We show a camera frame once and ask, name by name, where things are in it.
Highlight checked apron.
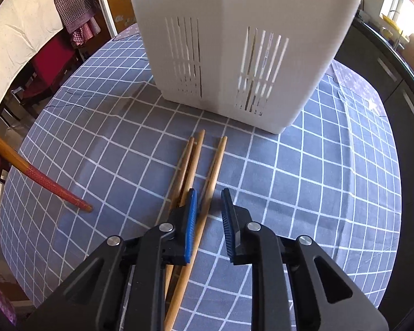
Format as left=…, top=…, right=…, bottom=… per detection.
left=50, top=0, right=103, bottom=47

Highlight sliding glass door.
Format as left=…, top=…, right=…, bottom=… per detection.
left=91, top=0, right=139, bottom=39

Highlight green base cabinets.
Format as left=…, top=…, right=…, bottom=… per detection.
left=334, top=17, right=414, bottom=318

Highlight red handle bamboo chopstick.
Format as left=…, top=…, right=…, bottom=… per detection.
left=0, top=122, right=94, bottom=213

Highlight white sheet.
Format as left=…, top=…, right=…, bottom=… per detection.
left=0, top=0, right=65, bottom=125

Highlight red cushioned wooden chair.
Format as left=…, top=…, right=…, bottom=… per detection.
left=12, top=36, right=82, bottom=118

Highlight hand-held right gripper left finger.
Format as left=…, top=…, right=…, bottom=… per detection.
left=17, top=189, right=198, bottom=331

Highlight grey checked tablecloth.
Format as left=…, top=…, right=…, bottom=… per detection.
left=0, top=22, right=402, bottom=331

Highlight dark kitchen countertop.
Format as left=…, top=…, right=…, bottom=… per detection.
left=354, top=9, right=414, bottom=114

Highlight white slotted utensil holder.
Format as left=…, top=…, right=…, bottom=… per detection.
left=124, top=0, right=370, bottom=135

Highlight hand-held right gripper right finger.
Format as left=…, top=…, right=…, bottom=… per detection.
left=221, top=188, right=390, bottom=331

